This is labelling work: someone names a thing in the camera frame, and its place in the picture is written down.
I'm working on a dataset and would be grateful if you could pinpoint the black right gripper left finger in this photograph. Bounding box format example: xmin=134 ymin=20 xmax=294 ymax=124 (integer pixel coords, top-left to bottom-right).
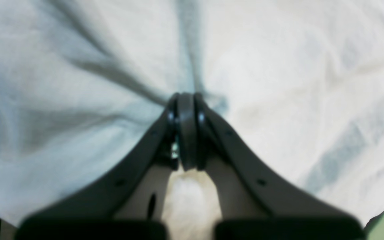
xmin=15 ymin=94 xmax=179 ymax=240

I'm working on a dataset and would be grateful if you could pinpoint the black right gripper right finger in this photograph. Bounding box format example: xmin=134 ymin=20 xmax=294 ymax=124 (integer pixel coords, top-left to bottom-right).
xmin=178 ymin=93 xmax=366 ymax=240

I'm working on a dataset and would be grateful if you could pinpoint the beige t-shirt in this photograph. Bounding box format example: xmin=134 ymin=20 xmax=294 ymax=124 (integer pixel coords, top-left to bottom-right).
xmin=0 ymin=0 xmax=384 ymax=240

